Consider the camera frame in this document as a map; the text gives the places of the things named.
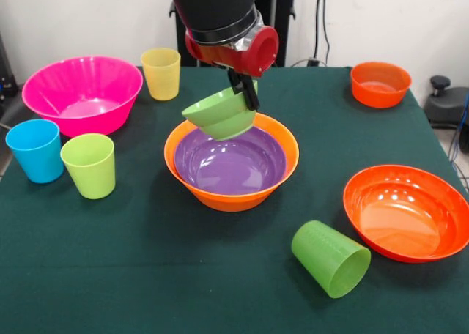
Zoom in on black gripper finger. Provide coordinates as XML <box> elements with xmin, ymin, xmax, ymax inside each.
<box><xmin>240</xmin><ymin>78</ymin><xmax>261</xmax><ymax>111</ymax></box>
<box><xmin>227</xmin><ymin>70</ymin><xmax>245</xmax><ymax>95</ymax></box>

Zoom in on black wall cable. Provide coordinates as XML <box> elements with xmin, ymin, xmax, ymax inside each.
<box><xmin>313</xmin><ymin>0</ymin><xmax>332</xmax><ymax>62</ymax></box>

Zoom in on large pink bowl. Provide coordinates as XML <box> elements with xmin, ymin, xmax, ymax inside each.
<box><xmin>21</xmin><ymin>55</ymin><xmax>144</xmax><ymax>138</ymax></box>

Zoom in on blue cables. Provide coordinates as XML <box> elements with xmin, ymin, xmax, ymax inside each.
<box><xmin>448</xmin><ymin>92</ymin><xmax>469</xmax><ymax>188</ymax></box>

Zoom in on yellow cup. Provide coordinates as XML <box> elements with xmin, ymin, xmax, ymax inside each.
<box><xmin>140</xmin><ymin>47</ymin><xmax>182</xmax><ymax>102</ymax></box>

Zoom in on lime green cup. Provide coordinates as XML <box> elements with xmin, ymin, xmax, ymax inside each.
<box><xmin>59</xmin><ymin>133</ymin><xmax>117</xmax><ymax>201</ymax></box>

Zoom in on small green bowl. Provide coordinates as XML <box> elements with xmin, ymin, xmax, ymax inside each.
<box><xmin>181</xmin><ymin>80</ymin><xmax>259</xmax><ymax>142</ymax></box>

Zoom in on wide red-orange bowl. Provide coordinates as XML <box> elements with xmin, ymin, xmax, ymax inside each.
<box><xmin>342</xmin><ymin>164</ymin><xmax>469</xmax><ymax>264</ymax></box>

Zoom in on blue cup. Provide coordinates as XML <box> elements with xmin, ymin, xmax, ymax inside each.
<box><xmin>4</xmin><ymin>119</ymin><xmax>65</xmax><ymax>185</ymax></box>

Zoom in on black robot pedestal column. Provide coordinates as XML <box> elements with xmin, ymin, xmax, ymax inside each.
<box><xmin>169</xmin><ymin>0</ymin><xmax>297</xmax><ymax>68</ymax></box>

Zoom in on small orange bowl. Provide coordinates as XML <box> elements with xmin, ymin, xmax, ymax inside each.
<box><xmin>350</xmin><ymin>61</ymin><xmax>413</xmax><ymax>109</ymax></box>

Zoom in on dark equipment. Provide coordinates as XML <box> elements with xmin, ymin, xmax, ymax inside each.
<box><xmin>0</xmin><ymin>33</ymin><xmax>20</xmax><ymax>106</ymax></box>

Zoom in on large orange bowl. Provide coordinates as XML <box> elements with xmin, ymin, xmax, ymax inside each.
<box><xmin>163</xmin><ymin>112</ymin><xmax>300</xmax><ymax>213</ymax></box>

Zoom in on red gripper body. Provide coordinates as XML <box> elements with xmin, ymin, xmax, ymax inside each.
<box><xmin>185</xmin><ymin>26</ymin><xmax>280</xmax><ymax>78</ymax></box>

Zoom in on dark green tablecloth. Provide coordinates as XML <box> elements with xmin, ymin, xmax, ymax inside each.
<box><xmin>0</xmin><ymin>66</ymin><xmax>469</xmax><ymax>334</ymax></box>

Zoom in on black stand base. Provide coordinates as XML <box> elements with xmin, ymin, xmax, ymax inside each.
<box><xmin>424</xmin><ymin>75</ymin><xmax>469</xmax><ymax>130</ymax></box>

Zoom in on purple bowl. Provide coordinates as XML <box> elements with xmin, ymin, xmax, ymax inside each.
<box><xmin>174</xmin><ymin>125</ymin><xmax>288</xmax><ymax>197</ymax></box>

